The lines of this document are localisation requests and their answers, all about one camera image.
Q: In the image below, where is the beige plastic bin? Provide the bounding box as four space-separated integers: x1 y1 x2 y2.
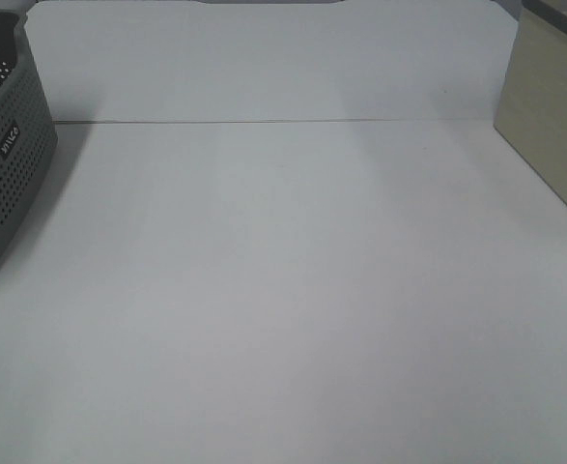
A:
494 1 567 206

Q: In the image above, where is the grey perforated plastic basket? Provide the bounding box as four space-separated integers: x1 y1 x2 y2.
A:
0 10 58 261

